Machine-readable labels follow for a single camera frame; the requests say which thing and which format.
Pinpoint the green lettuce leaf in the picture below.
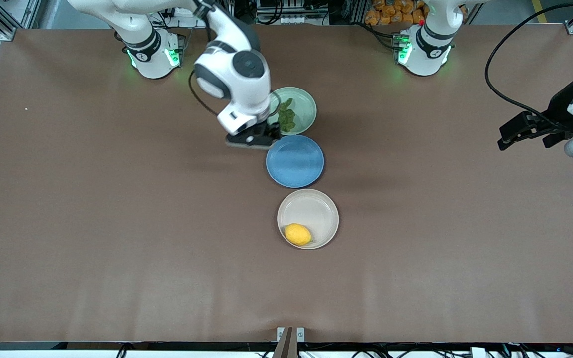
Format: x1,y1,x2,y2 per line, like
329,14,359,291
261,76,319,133
277,98,297,134

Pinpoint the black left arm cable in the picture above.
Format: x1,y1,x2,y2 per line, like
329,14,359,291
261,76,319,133
484,1,573,133

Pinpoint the light green plate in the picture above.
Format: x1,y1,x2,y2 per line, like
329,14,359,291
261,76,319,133
268,87,317,136

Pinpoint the bag of oranges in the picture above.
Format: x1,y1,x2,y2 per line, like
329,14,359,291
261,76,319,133
365,0,429,27

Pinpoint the white plate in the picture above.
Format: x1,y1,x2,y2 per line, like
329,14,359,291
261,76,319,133
277,188,340,250

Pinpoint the black cable bundle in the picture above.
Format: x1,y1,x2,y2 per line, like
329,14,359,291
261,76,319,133
354,20,402,51

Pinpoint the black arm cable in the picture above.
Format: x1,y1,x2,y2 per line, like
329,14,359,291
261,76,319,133
188,69,223,118
484,1,573,133

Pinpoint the blue plate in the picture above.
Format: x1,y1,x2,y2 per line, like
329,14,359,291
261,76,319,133
266,134,325,189

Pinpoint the white power strip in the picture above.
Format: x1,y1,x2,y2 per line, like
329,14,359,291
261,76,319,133
160,0,198,18

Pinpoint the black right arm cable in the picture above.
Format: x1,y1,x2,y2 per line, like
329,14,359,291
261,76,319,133
188,69,223,118

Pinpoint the yellow lemon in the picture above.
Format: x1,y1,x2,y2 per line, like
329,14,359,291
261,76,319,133
285,223,313,247

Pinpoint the aluminium camera mount post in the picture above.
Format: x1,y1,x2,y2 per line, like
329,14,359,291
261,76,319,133
273,326,306,358

